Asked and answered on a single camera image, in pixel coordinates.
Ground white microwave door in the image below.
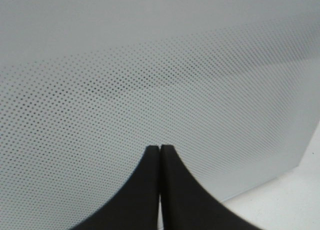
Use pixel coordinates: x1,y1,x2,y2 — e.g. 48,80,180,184
0,0,320,229

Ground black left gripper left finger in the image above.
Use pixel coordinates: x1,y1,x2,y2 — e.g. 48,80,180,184
73,145,160,230

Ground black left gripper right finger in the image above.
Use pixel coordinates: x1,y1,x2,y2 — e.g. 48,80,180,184
160,145,258,229

